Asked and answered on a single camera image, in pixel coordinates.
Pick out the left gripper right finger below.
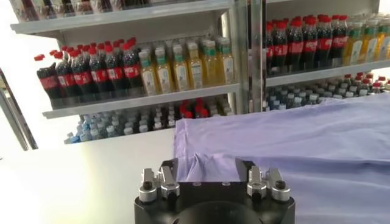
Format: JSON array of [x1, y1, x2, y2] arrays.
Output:
[[234, 157, 291, 203]]

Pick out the blue water bottle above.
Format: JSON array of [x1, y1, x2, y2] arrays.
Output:
[[78, 122, 93, 142], [64, 130, 81, 145]]

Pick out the dark slanted frame pole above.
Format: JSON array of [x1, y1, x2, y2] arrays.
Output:
[[0, 67, 40, 152]]

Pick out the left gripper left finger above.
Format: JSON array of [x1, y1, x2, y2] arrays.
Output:
[[138, 158, 181, 204]]

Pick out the cola bottle red cap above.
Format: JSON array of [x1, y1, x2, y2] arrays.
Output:
[[121, 41, 144, 91], [287, 18, 304, 72], [194, 99, 210, 119], [104, 44, 127, 93], [54, 51, 77, 97], [316, 15, 333, 69], [302, 16, 319, 71], [273, 20, 289, 74], [70, 49, 94, 96], [266, 23, 275, 75], [179, 102, 194, 120], [331, 14, 349, 68], [34, 54, 62, 102], [88, 46, 111, 94]]

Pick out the grey metal shelf unit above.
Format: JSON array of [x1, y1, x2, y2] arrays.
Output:
[[249, 0, 390, 113], [9, 0, 249, 144]]

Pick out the purple t-shirt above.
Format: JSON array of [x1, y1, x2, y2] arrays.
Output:
[[173, 93, 390, 224]]

